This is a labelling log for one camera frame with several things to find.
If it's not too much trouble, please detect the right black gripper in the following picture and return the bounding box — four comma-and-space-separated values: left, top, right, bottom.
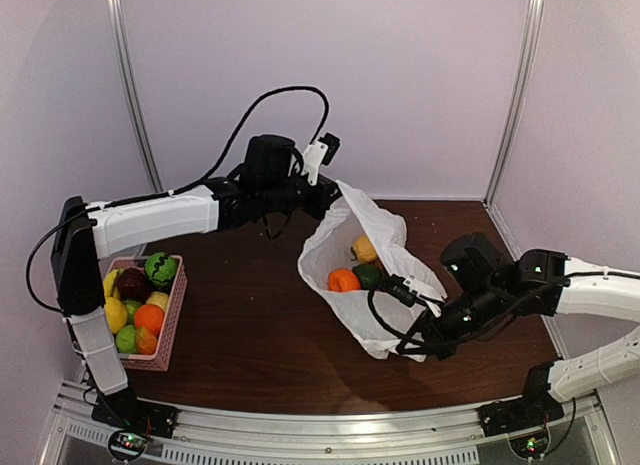
396, 281, 506, 363

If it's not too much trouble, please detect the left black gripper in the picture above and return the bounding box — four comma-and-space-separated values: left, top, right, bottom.
260, 168, 344, 220

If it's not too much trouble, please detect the white plastic bag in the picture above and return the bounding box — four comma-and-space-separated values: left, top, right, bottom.
297, 182, 447, 359

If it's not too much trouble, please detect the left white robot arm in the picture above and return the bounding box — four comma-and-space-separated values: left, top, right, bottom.
51, 133, 340, 429

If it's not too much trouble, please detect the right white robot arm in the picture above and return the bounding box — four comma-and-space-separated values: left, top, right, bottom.
394, 233, 639, 427

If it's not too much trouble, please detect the green lime in bag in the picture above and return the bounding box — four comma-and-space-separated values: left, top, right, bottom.
352, 264, 383, 290

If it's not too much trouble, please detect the pale yellow fruit toy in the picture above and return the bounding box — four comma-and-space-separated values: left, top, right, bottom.
146, 291, 170, 312

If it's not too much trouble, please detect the dark red fruit toy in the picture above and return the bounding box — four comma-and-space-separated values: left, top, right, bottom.
116, 267, 152, 302

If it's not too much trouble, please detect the orange fruit in basket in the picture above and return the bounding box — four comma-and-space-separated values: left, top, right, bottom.
134, 304, 165, 337

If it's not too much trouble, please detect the yellow orange fruit toy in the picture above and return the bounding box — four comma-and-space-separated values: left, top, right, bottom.
135, 326, 157, 355

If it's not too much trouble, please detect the green striped melon toy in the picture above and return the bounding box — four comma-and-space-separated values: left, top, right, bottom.
144, 252, 178, 290

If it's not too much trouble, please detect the yellow banana toy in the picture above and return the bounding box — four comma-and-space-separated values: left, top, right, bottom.
103, 268, 123, 300

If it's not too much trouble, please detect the yellow lemon toy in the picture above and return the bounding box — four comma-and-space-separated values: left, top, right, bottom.
104, 297, 128, 335

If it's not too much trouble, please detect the pink perforated basket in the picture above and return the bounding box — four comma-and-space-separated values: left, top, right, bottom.
103, 253, 187, 372

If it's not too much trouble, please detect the light green apple toy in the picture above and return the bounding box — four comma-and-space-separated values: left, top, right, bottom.
115, 324, 137, 355

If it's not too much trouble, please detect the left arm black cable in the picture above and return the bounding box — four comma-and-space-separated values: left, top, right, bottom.
27, 86, 331, 314

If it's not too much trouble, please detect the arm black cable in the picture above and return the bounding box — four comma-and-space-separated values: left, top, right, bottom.
27, 86, 331, 314
367, 277, 431, 344

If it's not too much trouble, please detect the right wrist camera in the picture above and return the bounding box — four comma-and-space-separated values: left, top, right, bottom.
379, 275, 444, 308

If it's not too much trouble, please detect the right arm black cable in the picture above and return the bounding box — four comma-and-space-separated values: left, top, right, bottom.
367, 277, 431, 344

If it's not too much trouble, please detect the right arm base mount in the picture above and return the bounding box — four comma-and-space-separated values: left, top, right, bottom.
477, 397, 565, 462

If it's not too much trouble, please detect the front aluminium rail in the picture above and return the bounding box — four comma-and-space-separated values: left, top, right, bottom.
49, 377, 621, 465

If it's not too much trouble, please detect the left aluminium frame post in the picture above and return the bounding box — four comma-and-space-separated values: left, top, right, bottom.
106, 0, 162, 192

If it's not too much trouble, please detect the aluminium frame post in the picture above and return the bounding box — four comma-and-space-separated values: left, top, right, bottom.
106, 0, 162, 192
483, 0, 544, 209

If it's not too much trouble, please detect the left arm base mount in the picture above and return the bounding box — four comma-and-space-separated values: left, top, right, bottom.
82, 385, 179, 464

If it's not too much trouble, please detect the right aluminium frame post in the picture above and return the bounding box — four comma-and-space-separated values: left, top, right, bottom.
483, 0, 544, 209

